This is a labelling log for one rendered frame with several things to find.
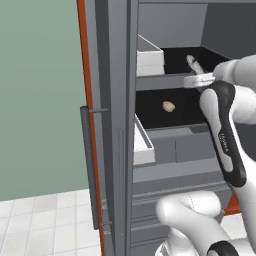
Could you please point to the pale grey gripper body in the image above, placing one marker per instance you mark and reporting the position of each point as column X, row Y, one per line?
column 199, row 81

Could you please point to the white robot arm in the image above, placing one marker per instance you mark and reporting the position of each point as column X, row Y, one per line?
column 230, row 156

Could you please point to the silver grey fish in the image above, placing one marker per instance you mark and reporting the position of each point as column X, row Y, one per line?
column 194, row 64

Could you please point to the tan chicken breast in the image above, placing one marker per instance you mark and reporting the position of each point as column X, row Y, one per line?
column 169, row 106

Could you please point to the white door bin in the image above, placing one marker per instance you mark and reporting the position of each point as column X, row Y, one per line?
column 142, row 150
column 148, row 60

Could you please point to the grey fridge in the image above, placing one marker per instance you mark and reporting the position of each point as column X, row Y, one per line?
column 173, row 20

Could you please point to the grey fridge drawer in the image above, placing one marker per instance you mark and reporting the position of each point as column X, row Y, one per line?
column 186, row 148

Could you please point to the grey fridge door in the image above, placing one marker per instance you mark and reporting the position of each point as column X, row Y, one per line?
column 111, row 66

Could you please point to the orange cabinet panel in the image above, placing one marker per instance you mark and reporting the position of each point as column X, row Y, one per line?
column 87, row 83
column 233, row 205

